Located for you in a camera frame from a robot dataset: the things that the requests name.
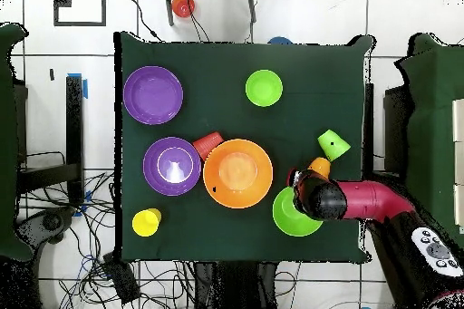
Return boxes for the orange cup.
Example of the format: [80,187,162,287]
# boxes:
[307,157,332,179]

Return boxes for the large green bowl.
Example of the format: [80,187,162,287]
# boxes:
[272,186,324,237]

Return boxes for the green cup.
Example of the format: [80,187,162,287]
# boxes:
[317,128,352,162]

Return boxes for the large orange bowl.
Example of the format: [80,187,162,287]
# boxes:
[202,138,274,209]

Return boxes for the red cup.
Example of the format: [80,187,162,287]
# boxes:
[191,131,224,161]

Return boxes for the small green bowl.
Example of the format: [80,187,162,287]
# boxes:
[245,69,284,108]

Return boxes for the purple bowl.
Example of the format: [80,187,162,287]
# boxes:
[142,136,202,197]
[122,65,185,126]

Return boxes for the dark green tablecloth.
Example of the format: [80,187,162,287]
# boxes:
[113,31,374,266]

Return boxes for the yellow cup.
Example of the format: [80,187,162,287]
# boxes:
[131,208,163,238]

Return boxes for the neighbouring green table cloth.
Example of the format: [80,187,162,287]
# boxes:
[394,33,464,248]
[0,22,35,263]

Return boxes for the white boxes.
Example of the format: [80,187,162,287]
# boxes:
[451,98,464,232]

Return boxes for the black box on floor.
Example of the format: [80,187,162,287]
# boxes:
[101,251,141,305]

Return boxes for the small orange bowl on floor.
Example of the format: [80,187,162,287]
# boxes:
[170,0,197,19]

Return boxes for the grey black machine base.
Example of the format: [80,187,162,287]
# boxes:
[15,207,75,245]

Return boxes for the bundle of cables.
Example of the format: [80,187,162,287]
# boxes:
[19,170,197,309]

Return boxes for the grey camera stand legs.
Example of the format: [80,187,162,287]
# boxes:
[161,0,261,27]

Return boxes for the black post stand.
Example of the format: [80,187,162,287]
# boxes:
[17,74,85,205]

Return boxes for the black square frame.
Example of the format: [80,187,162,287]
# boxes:
[53,0,107,27]

